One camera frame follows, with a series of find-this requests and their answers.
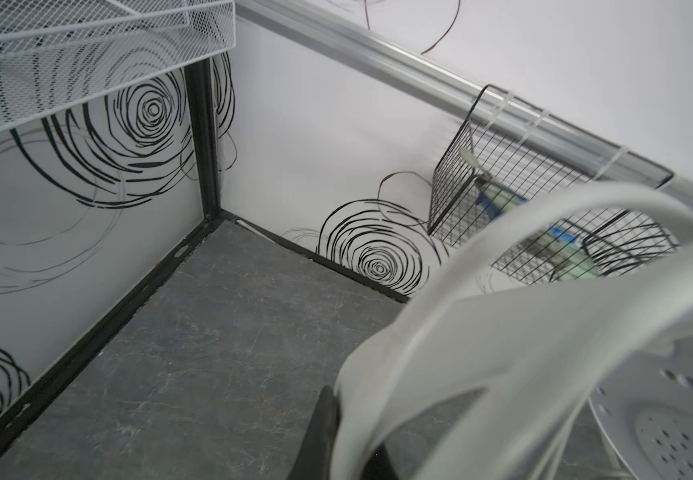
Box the clear acrylic wall shelf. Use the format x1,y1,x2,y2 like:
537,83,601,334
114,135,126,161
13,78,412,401
0,1,236,132

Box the white headphones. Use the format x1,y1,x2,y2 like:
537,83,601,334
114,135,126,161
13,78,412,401
330,182,693,479

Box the black wire basket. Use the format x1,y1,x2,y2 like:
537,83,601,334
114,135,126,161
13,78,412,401
428,84,680,285

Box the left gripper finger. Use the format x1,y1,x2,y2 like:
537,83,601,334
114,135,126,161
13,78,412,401
286,386,398,480

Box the items in wire basket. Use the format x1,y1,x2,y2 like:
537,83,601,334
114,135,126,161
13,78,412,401
459,149,603,283

